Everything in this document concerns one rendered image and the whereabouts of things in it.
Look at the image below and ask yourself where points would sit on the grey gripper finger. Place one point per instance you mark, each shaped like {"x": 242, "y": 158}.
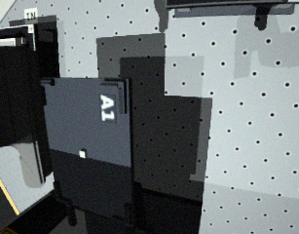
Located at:
{"x": 22, "y": 116}

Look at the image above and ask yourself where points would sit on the white label with black text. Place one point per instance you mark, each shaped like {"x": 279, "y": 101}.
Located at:
{"x": 30, "y": 16}

